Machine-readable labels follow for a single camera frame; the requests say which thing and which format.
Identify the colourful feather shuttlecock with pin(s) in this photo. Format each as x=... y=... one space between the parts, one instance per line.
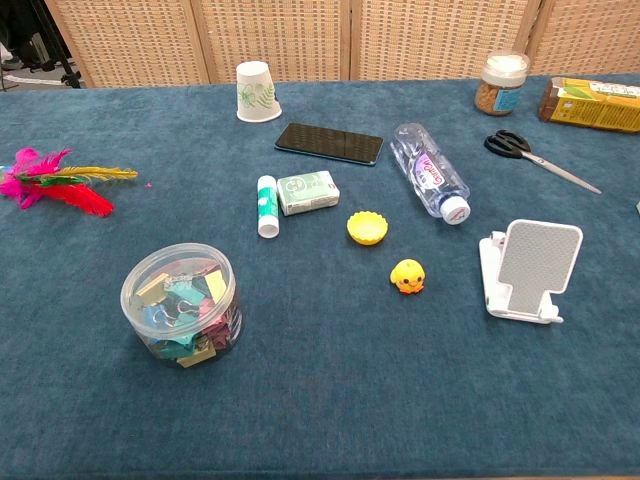
x=75 y=196

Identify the blue tablecloth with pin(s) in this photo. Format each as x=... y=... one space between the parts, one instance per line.
x=320 y=390

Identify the wooden rattan folding screen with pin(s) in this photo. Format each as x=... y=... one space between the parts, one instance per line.
x=280 y=35

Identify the white paper cup leaf print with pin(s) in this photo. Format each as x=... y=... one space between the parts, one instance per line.
x=257 y=95

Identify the small green white box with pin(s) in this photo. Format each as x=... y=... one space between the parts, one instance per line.
x=307 y=192

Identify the yellow duck toy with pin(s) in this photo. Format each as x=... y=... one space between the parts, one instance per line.
x=407 y=276

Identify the yellow label tea bottle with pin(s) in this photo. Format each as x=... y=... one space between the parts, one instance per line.
x=590 y=107

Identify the clear plastic water bottle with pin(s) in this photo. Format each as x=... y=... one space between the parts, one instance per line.
x=430 y=170

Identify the white folding phone stand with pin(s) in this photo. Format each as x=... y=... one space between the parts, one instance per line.
x=537 y=257

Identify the yellow scalloped bottle cap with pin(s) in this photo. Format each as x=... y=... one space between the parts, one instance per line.
x=366 y=229

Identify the clear jar of binder clips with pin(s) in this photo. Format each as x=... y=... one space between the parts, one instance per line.
x=180 y=310

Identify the white lidded snack jar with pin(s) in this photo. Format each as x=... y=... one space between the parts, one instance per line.
x=500 y=87

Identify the black tripod stand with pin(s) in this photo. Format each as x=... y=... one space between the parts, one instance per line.
x=71 y=78

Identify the black smartphone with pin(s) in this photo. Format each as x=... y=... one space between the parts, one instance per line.
x=327 y=144

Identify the white green glue stick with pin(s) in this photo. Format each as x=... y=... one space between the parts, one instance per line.
x=267 y=205

